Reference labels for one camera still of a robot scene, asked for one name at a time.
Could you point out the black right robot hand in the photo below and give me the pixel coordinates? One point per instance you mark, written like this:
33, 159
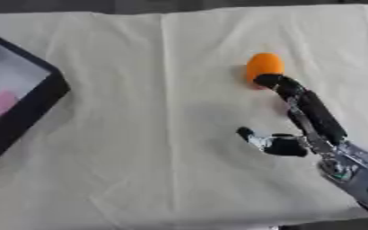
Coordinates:
318, 115

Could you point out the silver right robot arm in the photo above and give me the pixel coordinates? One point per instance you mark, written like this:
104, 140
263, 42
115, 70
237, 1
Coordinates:
357, 173

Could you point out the black box with white inside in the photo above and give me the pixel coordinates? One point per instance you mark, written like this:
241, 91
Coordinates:
14, 99

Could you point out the orange toy fruit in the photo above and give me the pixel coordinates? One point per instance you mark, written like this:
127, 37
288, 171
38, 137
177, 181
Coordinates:
264, 66

